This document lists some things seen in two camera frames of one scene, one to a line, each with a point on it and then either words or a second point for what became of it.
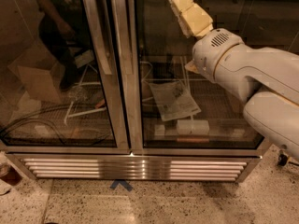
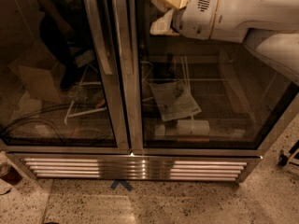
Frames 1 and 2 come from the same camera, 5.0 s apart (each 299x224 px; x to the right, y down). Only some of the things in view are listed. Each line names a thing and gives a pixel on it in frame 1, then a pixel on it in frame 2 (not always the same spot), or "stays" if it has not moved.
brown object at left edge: [9, 174] stays
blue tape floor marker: [123, 183] stays
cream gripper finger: [191, 67] → [162, 26]
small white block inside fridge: [159, 130] stays
